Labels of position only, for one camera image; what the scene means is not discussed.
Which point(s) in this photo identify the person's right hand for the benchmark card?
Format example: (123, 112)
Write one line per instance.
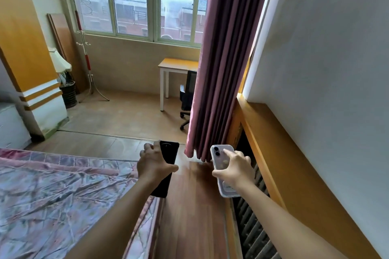
(237, 170)

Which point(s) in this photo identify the person's left hand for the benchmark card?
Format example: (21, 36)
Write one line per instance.
(153, 164)

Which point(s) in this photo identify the person's right thumb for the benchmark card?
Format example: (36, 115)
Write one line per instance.
(221, 173)

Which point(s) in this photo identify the person's left thumb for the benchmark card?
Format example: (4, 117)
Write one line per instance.
(170, 169)

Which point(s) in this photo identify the person's left middle finger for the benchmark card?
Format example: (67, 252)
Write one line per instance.
(148, 147)

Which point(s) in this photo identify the black smartphone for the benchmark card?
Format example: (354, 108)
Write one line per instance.
(169, 158)

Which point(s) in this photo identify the white smartphone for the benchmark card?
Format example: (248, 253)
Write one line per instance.
(219, 158)

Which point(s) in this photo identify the person's right forearm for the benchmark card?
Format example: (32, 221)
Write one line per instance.
(282, 222)

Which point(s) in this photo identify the person's left forearm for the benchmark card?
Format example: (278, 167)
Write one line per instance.
(118, 217)

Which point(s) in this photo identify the dark radiator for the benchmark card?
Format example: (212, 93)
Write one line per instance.
(252, 210)

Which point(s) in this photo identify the black office chair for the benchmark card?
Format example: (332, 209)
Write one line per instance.
(187, 95)

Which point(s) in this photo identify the wooden radiator cover ledge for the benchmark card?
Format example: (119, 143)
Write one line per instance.
(291, 173)

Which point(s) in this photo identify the wooden desk with white legs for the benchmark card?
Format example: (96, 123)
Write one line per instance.
(174, 69)

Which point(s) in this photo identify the black waste basket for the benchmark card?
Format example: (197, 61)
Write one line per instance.
(68, 93)

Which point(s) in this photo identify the floral patterned mattress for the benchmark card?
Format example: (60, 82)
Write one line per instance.
(63, 204)

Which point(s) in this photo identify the metal coat stand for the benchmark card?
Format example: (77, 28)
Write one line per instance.
(88, 61)

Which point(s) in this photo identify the purple curtain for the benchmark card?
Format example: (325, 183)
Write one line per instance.
(225, 61)

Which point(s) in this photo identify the white table lamp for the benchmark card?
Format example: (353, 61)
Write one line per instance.
(60, 63)

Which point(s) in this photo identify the brown wooden board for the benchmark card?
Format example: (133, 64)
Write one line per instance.
(65, 46)

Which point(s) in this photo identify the white drawer cabinet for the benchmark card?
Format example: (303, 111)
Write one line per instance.
(12, 128)

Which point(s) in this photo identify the green framed window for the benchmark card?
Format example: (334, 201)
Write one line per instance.
(142, 0)

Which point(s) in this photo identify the orange and white wardrobe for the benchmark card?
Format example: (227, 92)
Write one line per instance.
(29, 55)

